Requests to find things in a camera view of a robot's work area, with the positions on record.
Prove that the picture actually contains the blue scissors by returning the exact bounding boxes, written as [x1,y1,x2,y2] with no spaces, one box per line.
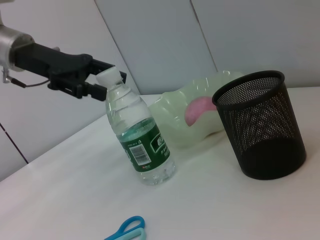
[103,216,147,240]

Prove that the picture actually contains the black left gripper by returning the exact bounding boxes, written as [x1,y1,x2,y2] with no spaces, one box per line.
[13,42,127,102]

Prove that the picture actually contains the clear green-label water bottle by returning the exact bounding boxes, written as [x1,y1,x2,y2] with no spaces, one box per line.
[96,67,176,186]

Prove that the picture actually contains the pink peach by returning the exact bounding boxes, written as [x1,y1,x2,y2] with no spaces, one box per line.
[184,96,218,128]

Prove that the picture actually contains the pale green glass fruit plate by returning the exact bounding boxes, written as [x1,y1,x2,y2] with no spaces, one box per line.
[148,69,247,151]

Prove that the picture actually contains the black mesh pen cup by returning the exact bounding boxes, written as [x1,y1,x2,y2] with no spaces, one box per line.
[211,70,307,181]

